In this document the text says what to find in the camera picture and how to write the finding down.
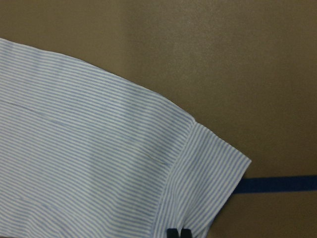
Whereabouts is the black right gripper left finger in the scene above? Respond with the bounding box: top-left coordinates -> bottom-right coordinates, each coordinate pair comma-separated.
166,228 -> 179,238

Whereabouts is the blue striped button shirt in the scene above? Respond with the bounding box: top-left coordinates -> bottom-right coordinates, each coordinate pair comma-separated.
0,39 -> 251,238

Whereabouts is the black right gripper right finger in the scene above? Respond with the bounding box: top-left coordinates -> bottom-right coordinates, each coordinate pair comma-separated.
181,229 -> 192,238

